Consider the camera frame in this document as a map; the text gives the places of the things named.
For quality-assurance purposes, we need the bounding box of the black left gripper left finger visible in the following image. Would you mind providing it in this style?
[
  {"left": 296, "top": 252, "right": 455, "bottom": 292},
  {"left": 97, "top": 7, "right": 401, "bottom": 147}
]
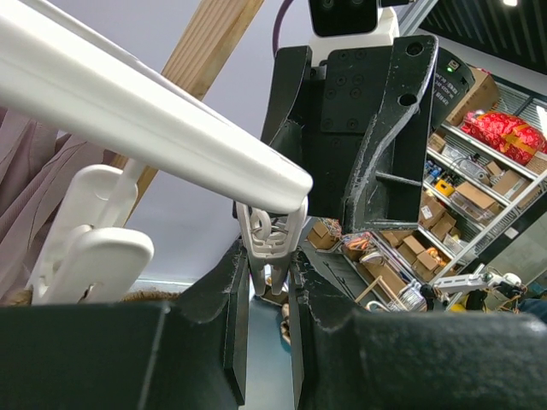
[{"left": 1, "top": 241, "right": 249, "bottom": 409}]

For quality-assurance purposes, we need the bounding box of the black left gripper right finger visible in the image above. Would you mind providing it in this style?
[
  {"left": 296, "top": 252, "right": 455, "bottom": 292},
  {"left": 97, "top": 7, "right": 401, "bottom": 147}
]
[{"left": 289, "top": 251, "right": 546, "bottom": 409}]

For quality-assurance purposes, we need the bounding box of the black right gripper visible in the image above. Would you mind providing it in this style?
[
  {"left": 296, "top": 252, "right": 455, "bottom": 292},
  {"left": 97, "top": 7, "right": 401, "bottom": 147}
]
[{"left": 261, "top": 35, "right": 438, "bottom": 233}]

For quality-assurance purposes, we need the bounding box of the brown striped sock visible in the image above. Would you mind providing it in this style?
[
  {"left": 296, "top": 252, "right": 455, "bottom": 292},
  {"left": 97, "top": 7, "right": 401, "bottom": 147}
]
[{"left": 1, "top": 288, "right": 181, "bottom": 307}]

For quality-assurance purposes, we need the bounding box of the storage shelf with boxes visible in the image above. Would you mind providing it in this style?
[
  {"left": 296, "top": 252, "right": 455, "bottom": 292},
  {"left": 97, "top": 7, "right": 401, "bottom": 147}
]
[{"left": 309, "top": 67, "right": 546, "bottom": 307}]

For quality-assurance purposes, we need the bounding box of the mauve sock hanging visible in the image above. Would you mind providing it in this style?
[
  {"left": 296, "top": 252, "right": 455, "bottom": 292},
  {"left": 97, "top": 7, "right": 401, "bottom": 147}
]
[{"left": 1, "top": 108, "right": 115, "bottom": 301}]

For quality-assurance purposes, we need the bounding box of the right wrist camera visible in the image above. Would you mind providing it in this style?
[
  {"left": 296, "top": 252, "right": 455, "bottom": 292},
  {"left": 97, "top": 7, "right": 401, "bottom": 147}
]
[{"left": 309, "top": 0, "right": 399, "bottom": 66}]

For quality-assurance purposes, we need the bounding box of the wooden rack frame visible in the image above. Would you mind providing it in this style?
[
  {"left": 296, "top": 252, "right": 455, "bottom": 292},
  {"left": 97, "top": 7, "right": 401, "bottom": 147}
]
[{"left": 109, "top": 0, "right": 266, "bottom": 230}]

